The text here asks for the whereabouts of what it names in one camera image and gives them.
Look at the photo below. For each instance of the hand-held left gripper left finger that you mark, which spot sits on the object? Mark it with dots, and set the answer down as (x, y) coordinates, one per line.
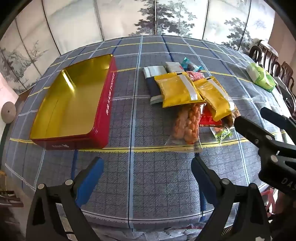
(92, 178)

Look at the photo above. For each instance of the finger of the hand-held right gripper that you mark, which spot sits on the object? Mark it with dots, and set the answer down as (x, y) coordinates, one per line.
(248, 131)
(277, 119)

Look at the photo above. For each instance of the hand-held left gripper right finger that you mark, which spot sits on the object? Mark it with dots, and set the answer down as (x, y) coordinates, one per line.
(203, 180)

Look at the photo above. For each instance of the clear bag of fried twists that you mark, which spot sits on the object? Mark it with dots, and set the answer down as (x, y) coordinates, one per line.
(187, 125)
(227, 121)

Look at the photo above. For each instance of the small green candy packet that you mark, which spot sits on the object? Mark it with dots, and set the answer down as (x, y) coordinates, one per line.
(222, 135)

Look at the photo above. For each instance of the red snack packet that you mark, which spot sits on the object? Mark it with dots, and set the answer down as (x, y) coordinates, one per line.
(207, 119)

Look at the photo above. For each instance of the yellow snack packet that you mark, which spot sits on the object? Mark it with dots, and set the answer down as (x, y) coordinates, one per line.
(175, 90)
(215, 102)

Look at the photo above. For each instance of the pink patterned snack packet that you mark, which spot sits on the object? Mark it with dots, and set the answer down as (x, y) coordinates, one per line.
(196, 76)

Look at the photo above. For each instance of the red tin box gold inside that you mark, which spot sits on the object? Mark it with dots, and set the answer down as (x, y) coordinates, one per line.
(69, 99)

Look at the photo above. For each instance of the teal snack packet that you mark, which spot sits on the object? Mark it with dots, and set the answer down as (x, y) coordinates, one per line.
(186, 62)

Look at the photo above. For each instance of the navy and white snack packet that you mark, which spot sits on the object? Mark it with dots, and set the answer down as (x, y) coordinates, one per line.
(153, 88)

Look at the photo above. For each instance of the green tissue pack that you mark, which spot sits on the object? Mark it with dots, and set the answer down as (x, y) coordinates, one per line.
(259, 76)

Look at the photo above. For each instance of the dark wooden furniture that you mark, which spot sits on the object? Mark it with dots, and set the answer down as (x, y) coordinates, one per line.
(9, 199)

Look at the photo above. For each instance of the round stone disc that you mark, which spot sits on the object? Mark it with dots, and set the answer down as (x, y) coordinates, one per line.
(8, 112)

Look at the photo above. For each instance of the painted folding screen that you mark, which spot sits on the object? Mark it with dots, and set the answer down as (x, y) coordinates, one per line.
(115, 18)

